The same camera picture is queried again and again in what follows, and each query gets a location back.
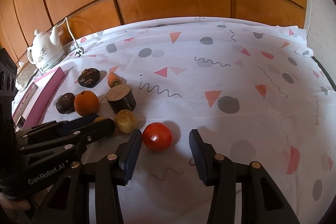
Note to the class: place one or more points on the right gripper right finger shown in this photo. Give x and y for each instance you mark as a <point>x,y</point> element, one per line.
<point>216,170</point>

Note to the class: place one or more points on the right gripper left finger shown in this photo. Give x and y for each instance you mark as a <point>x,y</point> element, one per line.
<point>116,169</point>

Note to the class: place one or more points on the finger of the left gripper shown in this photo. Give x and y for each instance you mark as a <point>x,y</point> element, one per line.
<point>69,146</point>
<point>51,130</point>

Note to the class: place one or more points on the dark water chestnut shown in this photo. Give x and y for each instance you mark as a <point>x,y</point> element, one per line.
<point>65,104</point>
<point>89,77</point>

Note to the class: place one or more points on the tan potato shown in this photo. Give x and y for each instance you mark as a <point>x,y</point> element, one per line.
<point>98,119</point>
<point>125,121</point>

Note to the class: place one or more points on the orange tangerine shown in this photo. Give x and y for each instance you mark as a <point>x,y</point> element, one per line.
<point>86,103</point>

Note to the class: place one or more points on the red tomato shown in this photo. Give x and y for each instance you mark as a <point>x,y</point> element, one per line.
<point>157,137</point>

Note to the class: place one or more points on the dark yam chunk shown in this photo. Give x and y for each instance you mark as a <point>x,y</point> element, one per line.
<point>120,97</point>

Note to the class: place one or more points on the person left hand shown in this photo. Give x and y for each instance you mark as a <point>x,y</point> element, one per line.
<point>25,202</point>

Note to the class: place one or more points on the pink shallow box tray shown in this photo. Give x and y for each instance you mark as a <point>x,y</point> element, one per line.
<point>31,103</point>

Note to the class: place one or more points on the white ceramic electric kettle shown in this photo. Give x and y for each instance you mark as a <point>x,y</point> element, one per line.
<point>46,49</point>

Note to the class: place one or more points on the small orange carrot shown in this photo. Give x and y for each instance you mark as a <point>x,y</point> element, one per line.
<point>113,80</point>

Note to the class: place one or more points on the patterned white tablecloth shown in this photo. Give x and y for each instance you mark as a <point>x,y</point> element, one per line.
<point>252,91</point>

